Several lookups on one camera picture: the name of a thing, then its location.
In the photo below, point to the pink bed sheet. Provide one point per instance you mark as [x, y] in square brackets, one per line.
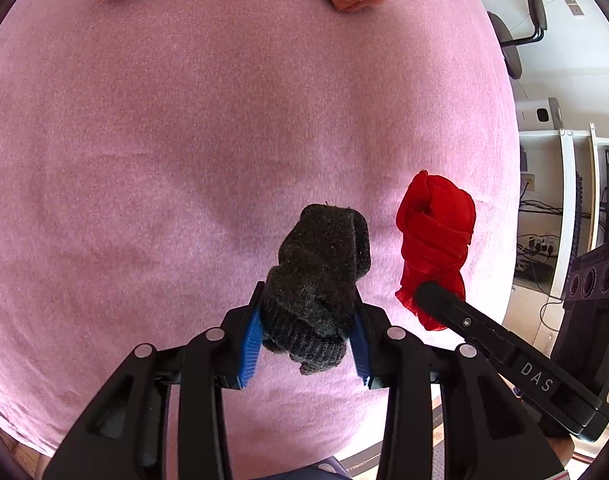
[155, 153]

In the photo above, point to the person right hand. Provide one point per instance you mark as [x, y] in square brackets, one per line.
[563, 448]

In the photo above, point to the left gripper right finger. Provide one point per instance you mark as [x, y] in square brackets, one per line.
[488, 434]

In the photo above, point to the red knotted cloth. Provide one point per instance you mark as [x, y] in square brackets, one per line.
[436, 219]

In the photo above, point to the dark grey sock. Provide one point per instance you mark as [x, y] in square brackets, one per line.
[307, 307]

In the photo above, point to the white shelf desk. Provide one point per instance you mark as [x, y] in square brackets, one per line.
[562, 204]

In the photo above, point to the white projector device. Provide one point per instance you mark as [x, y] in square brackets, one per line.
[539, 115]

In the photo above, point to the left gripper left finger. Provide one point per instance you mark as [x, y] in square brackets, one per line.
[122, 433]

